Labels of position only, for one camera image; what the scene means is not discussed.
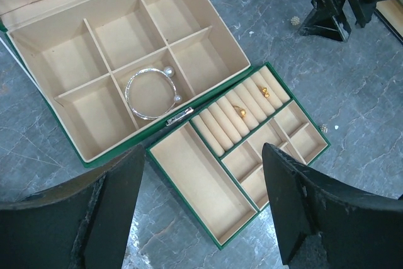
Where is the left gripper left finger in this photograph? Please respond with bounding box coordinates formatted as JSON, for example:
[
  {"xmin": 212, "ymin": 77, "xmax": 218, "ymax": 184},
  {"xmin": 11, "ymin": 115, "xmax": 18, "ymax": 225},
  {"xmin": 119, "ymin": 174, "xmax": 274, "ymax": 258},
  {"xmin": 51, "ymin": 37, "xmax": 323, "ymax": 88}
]
[{"xmin": 1, "ymin": 146, "xmax": 145, "ymax": 268}]

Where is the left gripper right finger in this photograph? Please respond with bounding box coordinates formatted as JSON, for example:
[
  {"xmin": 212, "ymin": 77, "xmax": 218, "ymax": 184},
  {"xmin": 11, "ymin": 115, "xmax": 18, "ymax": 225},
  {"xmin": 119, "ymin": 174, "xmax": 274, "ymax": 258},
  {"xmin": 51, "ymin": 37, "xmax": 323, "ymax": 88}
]
[{"xmin": 262, "ymin": 143, "xmax": 402, "ymax": 268}]

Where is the small gold ring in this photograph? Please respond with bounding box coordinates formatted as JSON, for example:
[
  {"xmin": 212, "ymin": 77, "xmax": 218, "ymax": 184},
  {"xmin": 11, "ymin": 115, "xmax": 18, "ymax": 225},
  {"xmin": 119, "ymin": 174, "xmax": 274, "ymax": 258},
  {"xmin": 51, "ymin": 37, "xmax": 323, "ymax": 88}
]
[{"xmin": 257, "ymin": 84, "xmax": 271, "ymax": 100}]

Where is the silver bangle bracelet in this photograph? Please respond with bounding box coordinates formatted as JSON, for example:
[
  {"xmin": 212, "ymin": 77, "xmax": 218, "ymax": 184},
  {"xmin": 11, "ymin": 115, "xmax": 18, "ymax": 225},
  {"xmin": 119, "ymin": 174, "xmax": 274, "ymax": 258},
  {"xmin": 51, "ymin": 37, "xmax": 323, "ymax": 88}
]
[{"xmin": 124, "ymin": 65, "xmax": 184, "ymax": 121}]

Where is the green jewelry box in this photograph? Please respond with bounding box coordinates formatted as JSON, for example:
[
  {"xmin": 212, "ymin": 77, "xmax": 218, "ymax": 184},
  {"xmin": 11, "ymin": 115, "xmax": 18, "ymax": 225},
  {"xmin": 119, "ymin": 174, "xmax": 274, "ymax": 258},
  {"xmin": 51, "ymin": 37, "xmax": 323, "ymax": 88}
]
[{"xmin": 1, "ymin": 0, "xmax": 250, "ymax": 167}]

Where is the small stud earring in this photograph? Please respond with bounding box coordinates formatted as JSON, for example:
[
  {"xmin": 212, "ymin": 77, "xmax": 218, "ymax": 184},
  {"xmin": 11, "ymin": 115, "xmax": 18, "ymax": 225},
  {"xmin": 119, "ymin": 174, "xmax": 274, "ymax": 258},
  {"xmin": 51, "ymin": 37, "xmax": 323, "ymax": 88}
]
[{"xmin": 319, "ymin": 124, "xmax": 328, "ymax": 134}]

